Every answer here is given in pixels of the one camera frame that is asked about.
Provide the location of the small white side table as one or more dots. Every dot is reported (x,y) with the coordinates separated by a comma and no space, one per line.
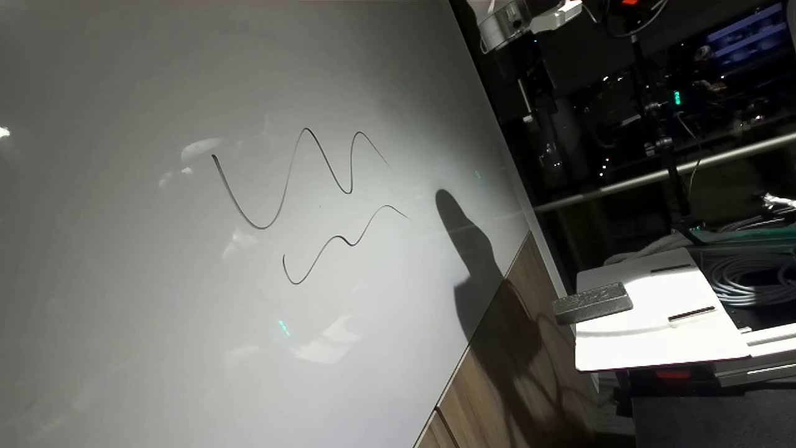
(643,337)

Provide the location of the black whiteboard duster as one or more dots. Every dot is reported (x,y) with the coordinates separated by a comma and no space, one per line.
(593,304)

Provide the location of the dark monitor screen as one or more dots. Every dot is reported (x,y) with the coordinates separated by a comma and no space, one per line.
(749,38)

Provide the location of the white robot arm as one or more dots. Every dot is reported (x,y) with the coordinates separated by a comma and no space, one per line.
(507,21)

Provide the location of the metal horizontal rail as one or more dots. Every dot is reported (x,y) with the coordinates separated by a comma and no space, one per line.
(659,176)

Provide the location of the black marker on table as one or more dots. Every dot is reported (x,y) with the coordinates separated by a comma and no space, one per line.
(690,315)

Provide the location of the black tripod stand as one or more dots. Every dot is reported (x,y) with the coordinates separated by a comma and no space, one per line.
(638,19)

